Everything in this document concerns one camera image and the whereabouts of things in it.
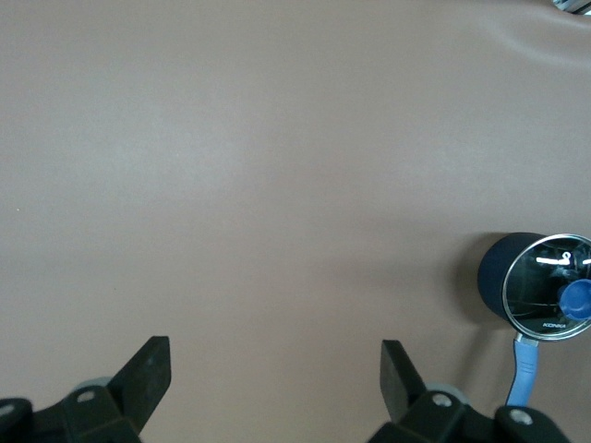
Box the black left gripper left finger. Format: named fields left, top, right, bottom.
left=0, top=335, right=172, bottom=443

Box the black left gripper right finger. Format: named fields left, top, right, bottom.
left=368, top=340, right=570, bottom=443

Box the glass lid with blue knob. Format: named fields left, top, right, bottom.
left=501, top=233, right=591, bottom=341

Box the black pot with blue handle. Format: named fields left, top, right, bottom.
left=477, top=232, right=591, bottom=408

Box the grey table edge rail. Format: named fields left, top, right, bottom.
left=551, top=0, right=591, bottom=18

